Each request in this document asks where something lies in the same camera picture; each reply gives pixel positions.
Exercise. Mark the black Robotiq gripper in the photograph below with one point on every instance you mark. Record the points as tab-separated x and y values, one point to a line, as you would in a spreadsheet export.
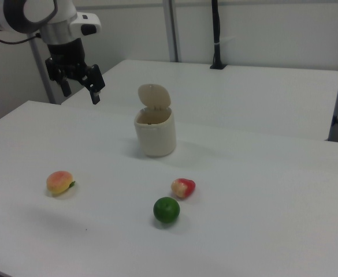
67	54

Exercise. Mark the cream garbage bin lid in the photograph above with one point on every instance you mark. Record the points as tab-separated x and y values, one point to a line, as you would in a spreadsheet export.
154	95

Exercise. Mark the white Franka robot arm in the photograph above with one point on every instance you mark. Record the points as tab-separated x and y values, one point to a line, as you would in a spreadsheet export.
56	29

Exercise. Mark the cream garbage bin body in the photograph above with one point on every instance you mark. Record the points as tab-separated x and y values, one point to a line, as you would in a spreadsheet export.
157	138

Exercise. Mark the toy peach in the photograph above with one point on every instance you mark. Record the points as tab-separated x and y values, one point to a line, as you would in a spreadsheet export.
59	183

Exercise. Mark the toy strawberry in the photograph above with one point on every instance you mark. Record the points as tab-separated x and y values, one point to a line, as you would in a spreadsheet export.
183	188

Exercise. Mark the white adjoining table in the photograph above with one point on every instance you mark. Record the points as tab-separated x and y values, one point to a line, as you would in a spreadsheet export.
229	95

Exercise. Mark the green toy lime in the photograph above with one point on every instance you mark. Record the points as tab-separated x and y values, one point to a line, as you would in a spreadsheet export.
166	209

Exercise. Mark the aluminium frame post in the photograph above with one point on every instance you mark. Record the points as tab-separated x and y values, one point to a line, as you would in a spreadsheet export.
41	72
171	29

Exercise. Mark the black camera pole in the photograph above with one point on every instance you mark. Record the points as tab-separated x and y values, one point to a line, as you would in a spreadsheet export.
216	29

